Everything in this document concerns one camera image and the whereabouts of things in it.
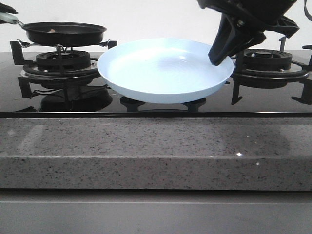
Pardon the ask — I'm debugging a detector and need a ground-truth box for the black frying pan green handle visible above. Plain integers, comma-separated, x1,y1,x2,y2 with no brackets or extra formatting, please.
0,13,107,47

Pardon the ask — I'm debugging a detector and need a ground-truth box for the black gas burner with grate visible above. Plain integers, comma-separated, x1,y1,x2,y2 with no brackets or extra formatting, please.
10,39,117,83
232,37,312,105

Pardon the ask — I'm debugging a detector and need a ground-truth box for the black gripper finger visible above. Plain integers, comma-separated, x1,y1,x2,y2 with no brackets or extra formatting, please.
0,5,18,24

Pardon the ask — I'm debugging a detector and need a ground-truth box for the black glass cooktop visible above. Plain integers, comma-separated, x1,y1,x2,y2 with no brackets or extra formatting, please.
0,52,312,119

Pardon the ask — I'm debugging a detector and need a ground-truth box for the black cable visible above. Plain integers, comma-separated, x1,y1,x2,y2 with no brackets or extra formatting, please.
303,0,312,21

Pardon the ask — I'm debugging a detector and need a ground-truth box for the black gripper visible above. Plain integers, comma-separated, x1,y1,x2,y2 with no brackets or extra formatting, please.
198,0,299,65

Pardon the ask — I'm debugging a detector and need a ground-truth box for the light blue plate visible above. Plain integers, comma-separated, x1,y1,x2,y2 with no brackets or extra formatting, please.
97,39,234,104

